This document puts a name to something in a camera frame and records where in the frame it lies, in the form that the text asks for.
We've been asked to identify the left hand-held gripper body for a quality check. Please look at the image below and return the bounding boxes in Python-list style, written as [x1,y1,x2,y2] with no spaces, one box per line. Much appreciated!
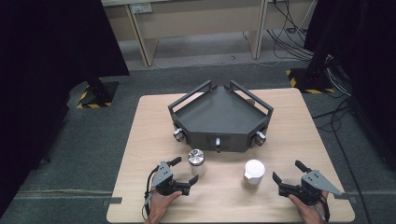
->
[150,161,191,197]

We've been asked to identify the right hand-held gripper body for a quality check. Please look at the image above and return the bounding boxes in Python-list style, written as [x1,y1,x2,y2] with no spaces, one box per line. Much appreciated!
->
[278,169,344,206]

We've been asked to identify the white cup with lid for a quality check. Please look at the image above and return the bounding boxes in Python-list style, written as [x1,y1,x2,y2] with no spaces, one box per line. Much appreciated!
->
[243,159,266,189]

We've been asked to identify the person's left hand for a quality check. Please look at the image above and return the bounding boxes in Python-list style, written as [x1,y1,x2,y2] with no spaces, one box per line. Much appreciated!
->
[145,190,183,224]

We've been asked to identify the person's right hand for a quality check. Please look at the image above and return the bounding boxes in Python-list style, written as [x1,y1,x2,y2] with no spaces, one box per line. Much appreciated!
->
[288,190,331,224]

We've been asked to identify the stand base with hazard tape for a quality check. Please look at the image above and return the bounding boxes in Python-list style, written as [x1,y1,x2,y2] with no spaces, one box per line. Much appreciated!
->
[76,81,120,110]
[285,67,336,95]

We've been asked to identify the black curtain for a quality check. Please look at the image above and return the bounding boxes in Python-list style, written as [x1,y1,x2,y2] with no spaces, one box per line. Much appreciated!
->
[303,0,396,171]
[0,0,131,216]

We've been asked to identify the beige wooden desk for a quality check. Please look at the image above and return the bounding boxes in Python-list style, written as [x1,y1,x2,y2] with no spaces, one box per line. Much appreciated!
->
[101,0,318,67]

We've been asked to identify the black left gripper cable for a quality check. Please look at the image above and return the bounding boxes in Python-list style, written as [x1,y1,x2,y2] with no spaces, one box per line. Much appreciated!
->
[142,166,161,220]

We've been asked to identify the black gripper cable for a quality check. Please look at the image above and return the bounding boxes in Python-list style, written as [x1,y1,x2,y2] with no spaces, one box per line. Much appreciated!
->
[142,166,161,220]
[314,200,332,224]

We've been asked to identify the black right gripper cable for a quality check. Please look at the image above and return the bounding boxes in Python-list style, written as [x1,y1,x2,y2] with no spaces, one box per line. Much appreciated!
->
[314,200,332,224]

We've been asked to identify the grey table bracket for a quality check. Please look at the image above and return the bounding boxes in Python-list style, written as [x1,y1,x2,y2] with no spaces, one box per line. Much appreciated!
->
[102,196,123,207]
[334,191,358,205]

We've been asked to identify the black floor cables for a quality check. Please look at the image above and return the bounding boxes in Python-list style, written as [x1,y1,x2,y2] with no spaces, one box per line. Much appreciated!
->
[311,97,375,224]

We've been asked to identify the white cables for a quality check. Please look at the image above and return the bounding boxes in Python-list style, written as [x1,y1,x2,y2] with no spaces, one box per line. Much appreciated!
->
[324,55,353,97]

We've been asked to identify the bundle of black cables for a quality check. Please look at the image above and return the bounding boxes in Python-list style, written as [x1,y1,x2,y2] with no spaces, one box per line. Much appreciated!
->
[266,0,316,62]

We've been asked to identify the white wall power outlet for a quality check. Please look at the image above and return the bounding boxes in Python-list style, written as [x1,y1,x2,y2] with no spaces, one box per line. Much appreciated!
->
[130,2,154,15]

